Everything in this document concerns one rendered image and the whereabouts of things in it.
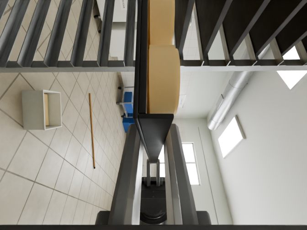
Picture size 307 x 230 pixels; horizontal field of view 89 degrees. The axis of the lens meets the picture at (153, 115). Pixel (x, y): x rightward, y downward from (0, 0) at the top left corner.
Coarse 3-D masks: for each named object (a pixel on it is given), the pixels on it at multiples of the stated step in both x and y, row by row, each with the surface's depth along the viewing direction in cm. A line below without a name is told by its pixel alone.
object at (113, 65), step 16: (16, 64) 56; (32, 64) 56; (64, 64) 56; (96, 64) 56; (112, 64) 56; (192, 64) 56; (224, 64) 56; (240, 64) 56; (272, 64) 56; (288, 64) 56
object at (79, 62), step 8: (88, 0) 66; (88, 8) 65; (80, 16) 60; (88, 16) 63; (80, 24) 60; (88, 24) 62; (80, 32) 60; (80, 40) 59; (80, 48) 58; (72, 56) 54; (80, 56) 57; (72, 64) 54; (80, 64) 55
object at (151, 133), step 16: (144, 0) 8; (144, 16) 7; (144, 32) 7; (144, 48) 7; (144, 64) 6; (144, 80) 6; (144, 96) 6; (144, 112) 6; (144, 128) 7; (160, 128) 7; (144, 144) 11; (160, 144) 11
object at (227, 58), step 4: (220, 28) 60; (220, 32) 60; (224, 32) 57; (220, 36) 60; (224, 36) 57; (224, 40) 57; (224, 44) 57; (224, 48) 57; (224, 52) 57; (228, 52) 54; (224, 56) 57; (228, 56) 54; (232, 56) 57; (228, 60) 54; (232, 60) 56; (228, 64) 55; (232, 64) 55
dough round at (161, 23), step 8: (152, 0) 11; (160, 0) 11; (168, 0) 11; (152, 8) 11; (160, 8) 11; (168, 8) 11; (152, 16) 11; (160, 16) 11; (168, 16) 11; (152, 24) 11; (160, 24) 11; (168, 24) 11; (152, 32) 12; (160, 32) 12; (168, 32) 12; (152, 40) 12; (160, 40) 12; (168, 40) 12
